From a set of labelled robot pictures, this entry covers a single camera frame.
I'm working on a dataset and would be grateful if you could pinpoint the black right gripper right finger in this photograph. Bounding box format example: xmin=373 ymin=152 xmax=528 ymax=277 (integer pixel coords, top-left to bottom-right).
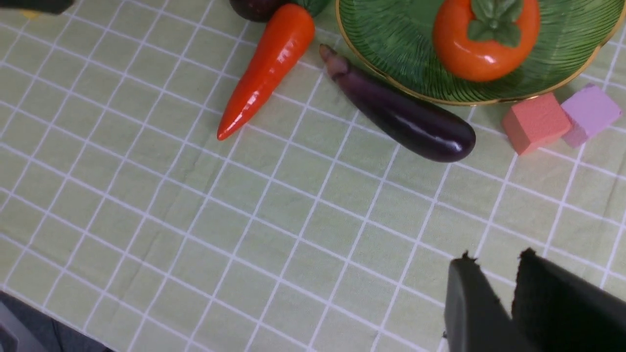
xmin=512 ymin=249 xmax=626 ymax=352

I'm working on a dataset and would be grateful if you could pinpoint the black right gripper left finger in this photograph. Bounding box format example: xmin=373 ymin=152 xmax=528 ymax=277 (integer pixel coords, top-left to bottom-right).
xmin=444 ymin=252 xmax=536 ymax=352

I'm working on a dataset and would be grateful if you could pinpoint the purple toy eggplant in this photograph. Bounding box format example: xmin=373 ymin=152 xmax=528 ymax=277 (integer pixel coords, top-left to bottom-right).
xmin=319 ymin=44 xmax=476 ymax=163

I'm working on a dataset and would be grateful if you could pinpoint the orange toy persimmon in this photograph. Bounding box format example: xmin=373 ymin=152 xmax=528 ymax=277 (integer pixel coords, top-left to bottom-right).
xmin=432 ymin=0 xmax=541 ymax=82

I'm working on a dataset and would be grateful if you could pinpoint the orange toy carrot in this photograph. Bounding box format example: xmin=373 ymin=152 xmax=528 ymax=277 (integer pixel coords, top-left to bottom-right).
xmin=216 ymin=0 xmax=329 ymax=141

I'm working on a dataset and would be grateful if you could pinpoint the dark purple toy mangosteen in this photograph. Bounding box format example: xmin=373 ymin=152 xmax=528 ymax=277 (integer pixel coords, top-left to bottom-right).
xmin=229 ymin=0 xmax=290 ymax=23

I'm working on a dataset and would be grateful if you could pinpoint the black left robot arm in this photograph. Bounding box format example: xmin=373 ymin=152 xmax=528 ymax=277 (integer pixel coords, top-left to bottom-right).
xmin=0 ymin=0 xmax=75 ymax=15

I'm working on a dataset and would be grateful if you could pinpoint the orange foam cube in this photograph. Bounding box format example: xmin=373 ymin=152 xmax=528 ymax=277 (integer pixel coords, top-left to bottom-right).
xmin=501 ymin=93 xmax=572 ymax=155

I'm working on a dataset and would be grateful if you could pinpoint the pink foam cube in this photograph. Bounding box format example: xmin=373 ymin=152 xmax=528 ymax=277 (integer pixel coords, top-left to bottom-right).
xmin=561 ymin=83 xmax=622 ymax=149

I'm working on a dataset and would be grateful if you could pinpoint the green glass leaf plate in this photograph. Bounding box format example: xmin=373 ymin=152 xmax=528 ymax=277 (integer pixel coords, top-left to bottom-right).
xmin=335 ymin=0 xmax=625 ymax=106

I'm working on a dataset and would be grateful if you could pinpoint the green checkered tablecloth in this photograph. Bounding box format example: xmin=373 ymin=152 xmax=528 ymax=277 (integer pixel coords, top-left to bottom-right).
xmin=0 ymin=0 xmax=625 ymax=352

